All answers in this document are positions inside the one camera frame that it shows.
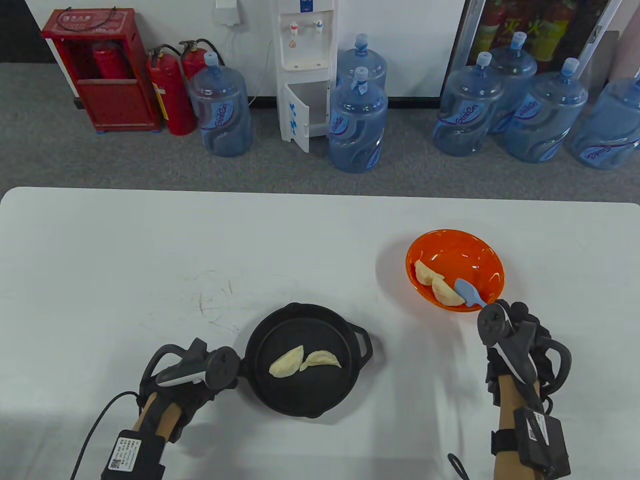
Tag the person's right hand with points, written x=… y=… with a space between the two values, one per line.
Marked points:
x=542 y=350

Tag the person's left hand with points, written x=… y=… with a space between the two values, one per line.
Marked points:
x=192 y=402

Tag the blue dessert shovel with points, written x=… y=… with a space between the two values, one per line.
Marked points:
x=465 y=289

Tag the pale yellow dumpling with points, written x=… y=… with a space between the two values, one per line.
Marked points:
x=445 y=292
x=322 y=358
x=287 y=363
x=425 y=273

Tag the black frying pan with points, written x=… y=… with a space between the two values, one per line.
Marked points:
x=280 y=330

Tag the orange plastic bowl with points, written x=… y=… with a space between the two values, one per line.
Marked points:
x=460 y=255

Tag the person's right forearm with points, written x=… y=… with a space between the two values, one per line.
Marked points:
x=507 y=415

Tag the person's left forearm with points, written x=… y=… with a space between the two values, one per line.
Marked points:
x=162 y=420

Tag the black left hand controller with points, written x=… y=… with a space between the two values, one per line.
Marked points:
x=220 y=370

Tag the black hand controller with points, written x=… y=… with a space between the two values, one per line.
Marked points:
x=492 y=322
x=220 y=370

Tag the black right hand controller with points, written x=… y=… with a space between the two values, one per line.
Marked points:
x=492 y=322

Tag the black left wrist box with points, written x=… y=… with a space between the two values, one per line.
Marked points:
x=132 y=455

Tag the black wrist box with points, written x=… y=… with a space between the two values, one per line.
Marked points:
x=542 y=440
x=132 y=455

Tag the black right wrist box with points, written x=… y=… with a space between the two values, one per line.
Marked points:
x=542 y=440

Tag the blue water jug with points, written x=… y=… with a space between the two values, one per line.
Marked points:
x=372 y=62
x=357 y=130
x=517 y=65
x=220 y=115
x=610 y=130
x=467 y=110
x=545 y=120

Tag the large red fire extinguisher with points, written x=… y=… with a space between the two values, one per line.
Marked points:
x=172 y=100

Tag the red fire extinguisher cabinet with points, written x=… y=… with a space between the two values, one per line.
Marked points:
x=117 y=105

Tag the pale pink board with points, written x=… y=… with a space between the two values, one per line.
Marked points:
x=630 y=55

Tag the white framed dark poster board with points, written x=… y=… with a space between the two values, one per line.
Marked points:
x=545 y=30

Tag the small red fire extinguisher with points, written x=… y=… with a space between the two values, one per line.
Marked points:
x=192 y=62

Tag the red extinguisher inside cabinet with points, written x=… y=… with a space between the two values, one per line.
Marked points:
x=110 y=62

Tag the white water dispenser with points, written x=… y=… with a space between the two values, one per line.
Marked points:
x=305 y=50

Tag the white wall adapter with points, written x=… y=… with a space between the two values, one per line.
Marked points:
x=227 y=12

